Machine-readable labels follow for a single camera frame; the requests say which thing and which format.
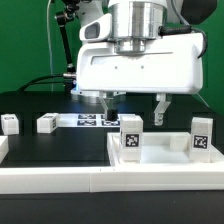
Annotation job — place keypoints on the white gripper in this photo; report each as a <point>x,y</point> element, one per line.
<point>169,65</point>

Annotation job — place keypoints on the white square tabletop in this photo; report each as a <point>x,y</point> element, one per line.
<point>158,148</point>

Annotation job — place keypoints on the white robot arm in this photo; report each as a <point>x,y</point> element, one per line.
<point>139,46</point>

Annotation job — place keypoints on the white sheet with fiducial tags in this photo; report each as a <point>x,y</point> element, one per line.
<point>98,120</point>

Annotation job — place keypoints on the white U-shaped obstacle fence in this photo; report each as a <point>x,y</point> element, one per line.
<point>194,176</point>

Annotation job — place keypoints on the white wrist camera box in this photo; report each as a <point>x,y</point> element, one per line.
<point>97,30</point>

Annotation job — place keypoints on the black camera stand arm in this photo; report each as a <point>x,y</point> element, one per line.
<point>62,18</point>

